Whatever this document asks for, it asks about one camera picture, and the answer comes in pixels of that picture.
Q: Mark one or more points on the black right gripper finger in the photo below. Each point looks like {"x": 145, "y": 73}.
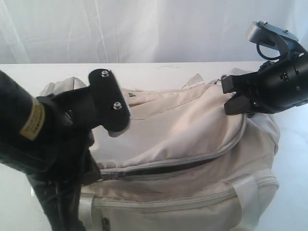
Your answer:
{"x": 237, "y": 104}

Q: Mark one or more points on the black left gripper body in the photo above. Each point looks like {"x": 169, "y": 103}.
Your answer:
{"x": 54, "y": 163}

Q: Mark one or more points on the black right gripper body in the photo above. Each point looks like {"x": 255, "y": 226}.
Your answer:
{"x": 275, "y": 87}

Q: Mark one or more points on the cream fabric duffel bag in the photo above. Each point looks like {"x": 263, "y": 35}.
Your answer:
{"x": 182, "y": 164}

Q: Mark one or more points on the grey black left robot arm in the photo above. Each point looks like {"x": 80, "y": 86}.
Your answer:
{"x": 32, "y": 114}

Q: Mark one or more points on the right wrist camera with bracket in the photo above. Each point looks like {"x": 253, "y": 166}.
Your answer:
{"x": 275, "y": 38}

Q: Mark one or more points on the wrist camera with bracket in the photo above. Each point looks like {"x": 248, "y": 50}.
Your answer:
{"x": 101, "y": 103}
{"x": 275, "y": 38}

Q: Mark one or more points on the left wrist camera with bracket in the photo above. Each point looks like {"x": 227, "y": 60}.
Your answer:
{"x": 101, "y": 103}

